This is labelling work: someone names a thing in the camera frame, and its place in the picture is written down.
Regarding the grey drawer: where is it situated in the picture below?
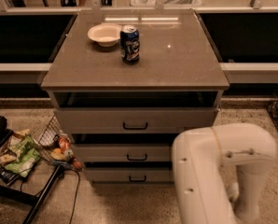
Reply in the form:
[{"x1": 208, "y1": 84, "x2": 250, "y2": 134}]
[
  {"x1": 83, "y1": 168, "x2": 174, "y2": 184},
  {"x1": 54, "y1": 107, "x2": 218, "y2": 134},
  {"x1": 72, "y1": 144, "x2": 171, "y2": 162}
]

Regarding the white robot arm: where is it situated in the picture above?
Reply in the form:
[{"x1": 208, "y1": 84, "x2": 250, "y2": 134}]
[{"x1": 172, "y1": 123, "x2": 277, "y2": 224}]

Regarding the grey drawer cabinet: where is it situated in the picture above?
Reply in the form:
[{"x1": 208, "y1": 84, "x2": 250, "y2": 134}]
[{"x1": 40, "y1": 8, "x2": 230, "y2": 185}]

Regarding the blue soda can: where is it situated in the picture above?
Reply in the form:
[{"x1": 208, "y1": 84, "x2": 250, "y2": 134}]
[{"x1": 120, "y1": 25, "x2": 140, "y2": 63}]

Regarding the white bowl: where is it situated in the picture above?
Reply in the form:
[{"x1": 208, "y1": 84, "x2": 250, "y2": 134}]
[{"x1": 88, "y1": 23, "x2": 121, "y2": 48}]

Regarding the orange fruit toy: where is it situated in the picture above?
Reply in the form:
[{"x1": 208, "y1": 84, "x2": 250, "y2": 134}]
[{"x1": 50, "y1": 148, "x2": 68, "y2": 161}]

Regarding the green snack bag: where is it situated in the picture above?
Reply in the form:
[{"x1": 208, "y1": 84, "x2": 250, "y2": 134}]
[{"x1": 5, "y1": 135, "x2": 40, "y2": 177}]

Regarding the black metal stand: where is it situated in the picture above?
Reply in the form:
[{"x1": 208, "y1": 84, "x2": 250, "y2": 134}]
[{"x1": 0, "y1": 116, "x2": 64, "y2": 224}]

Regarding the dark blue snack bag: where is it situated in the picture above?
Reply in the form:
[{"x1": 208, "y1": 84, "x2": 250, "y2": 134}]
[{"x1": 0, "y1": 167, "x2": 18, "y2": 185}]

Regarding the left wire basket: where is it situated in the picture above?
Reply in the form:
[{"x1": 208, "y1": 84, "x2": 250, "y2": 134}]
[{"x1": 38, "y1": 116, "x2": 82, "y2": 171}]

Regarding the black cable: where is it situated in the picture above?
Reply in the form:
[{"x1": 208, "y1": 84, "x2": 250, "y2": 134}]
[{"x1": 58, "y1": 164, "x2": 81, "y2": 224}]

